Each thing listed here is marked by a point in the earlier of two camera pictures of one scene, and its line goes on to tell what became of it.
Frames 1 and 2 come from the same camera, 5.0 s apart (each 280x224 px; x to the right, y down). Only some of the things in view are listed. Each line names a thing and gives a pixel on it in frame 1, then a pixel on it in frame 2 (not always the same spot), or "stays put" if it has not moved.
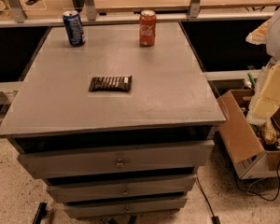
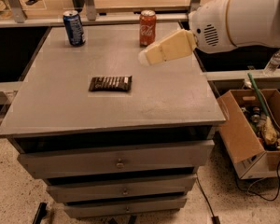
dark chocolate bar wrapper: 111,84 stays put
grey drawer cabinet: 133,152 stays put
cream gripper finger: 272,90 -> 177,44
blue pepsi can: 75,29 stays put
